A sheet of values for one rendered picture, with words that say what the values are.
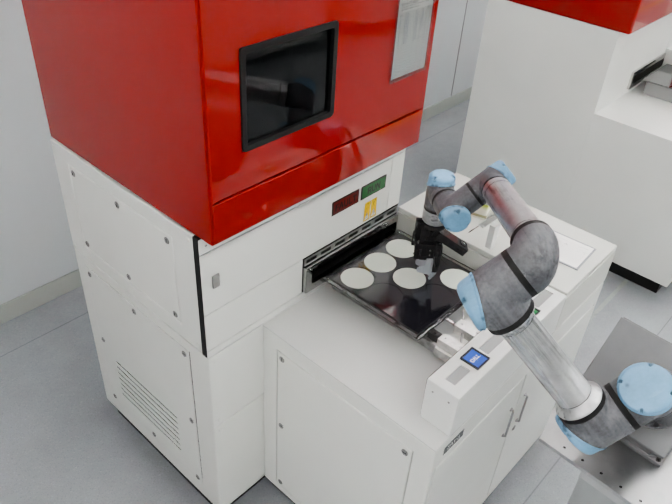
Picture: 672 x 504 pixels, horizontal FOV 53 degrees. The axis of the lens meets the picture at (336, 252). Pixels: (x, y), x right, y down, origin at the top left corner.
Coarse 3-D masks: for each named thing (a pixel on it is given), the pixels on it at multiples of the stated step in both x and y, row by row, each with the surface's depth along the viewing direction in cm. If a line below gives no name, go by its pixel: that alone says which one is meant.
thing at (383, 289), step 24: (408, 240) 220; (360, 264) 208; (408, 264) 210; (456, 264) 211; (360, 288) 199; (384, 288) 200; (432, 288) 201; (384, 312) 191; (408, 312) 192; (432, 312) 192
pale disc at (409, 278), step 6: (402, 270) 207; (408, 270) 207; (414, 270) 207; (396, 276) 204; (402, 276) 205; (408, 276) 205; (414, 276) 205; (420, 276) 205; (396, 282) 202; (402, 282) 202; (408, 282) 202; (414, 282) 203; (420, 282) 203; (408, 288) 200; (414, 288) 200
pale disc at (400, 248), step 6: (396, 240) 220; (402, 240) 220; (390, 246) 217; (396, 246) 217; (402, 246) 217; (408, 246) 217; (390, 252) 214; (396, 252) 214; (402, 252) 215; (408, 252) 215
